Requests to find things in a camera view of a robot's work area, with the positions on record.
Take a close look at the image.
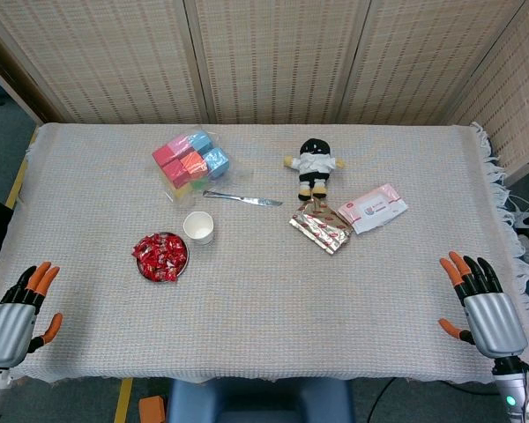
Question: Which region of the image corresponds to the blue chair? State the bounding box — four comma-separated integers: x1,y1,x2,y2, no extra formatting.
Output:
166,377,354,423

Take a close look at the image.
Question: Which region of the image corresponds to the white paper cup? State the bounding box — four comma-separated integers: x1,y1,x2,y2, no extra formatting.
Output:
183,211,215,246

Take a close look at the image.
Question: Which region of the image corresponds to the beige woven tablecloth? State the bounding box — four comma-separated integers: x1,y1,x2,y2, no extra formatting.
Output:
0,122,529,384

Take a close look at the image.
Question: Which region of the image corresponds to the orange foam cube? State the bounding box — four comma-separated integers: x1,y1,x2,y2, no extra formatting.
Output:
180,152,207,177

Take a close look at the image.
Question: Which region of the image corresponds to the red foam cube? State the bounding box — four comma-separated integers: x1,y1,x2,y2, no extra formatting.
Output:
161,159,191,189
152,145,175,168

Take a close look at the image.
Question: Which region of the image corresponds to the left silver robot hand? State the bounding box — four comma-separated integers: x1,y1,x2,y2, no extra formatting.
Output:
0,261,64,369

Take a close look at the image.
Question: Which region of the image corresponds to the clear plastic bag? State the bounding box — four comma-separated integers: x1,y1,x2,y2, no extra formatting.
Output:
152,125,248,209

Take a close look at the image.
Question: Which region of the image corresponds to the pink white wet wipes pack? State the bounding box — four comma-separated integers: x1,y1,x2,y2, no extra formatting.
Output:
337,183,409,235

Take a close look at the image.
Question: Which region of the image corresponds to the woven bamboo screen panel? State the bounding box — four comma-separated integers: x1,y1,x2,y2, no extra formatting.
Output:
0,0,204,125
339,0,528,126
443,0,529,177
184,0,374,126

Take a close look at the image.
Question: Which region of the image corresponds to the black floor cable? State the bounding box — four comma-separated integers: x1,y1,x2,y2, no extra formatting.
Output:
367,376,399,423

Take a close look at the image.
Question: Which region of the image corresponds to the yellow foam cube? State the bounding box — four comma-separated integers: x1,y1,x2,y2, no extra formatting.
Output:
169,182,194,200

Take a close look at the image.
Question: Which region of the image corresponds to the silver table knife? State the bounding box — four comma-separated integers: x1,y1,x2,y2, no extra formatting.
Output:
202,189,284,208

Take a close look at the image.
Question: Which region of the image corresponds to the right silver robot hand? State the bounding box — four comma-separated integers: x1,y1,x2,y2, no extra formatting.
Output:
438,250,529,360

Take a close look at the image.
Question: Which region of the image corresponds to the gold foil snack package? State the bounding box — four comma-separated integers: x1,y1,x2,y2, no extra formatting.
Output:
288,197,353,256

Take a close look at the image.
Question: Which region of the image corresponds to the plush doll in white shirt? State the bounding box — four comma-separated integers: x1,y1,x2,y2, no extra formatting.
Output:
283,137,347,200

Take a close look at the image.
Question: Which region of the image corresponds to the orange block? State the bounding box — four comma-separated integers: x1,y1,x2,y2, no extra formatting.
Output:
139,395,167,422

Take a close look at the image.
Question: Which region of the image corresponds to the light blue foam cube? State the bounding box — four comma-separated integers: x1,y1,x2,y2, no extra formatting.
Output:
189,130,215,153
202,147,231,181

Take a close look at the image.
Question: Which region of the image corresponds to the pink foam cube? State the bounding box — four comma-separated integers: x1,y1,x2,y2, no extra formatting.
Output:
166,134,195,154

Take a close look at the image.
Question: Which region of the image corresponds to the brown wooden board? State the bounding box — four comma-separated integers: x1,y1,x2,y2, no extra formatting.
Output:
0,19,54,127

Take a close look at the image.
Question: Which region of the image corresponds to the pile of red candies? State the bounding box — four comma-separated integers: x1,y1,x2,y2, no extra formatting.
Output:
132,232,189,283

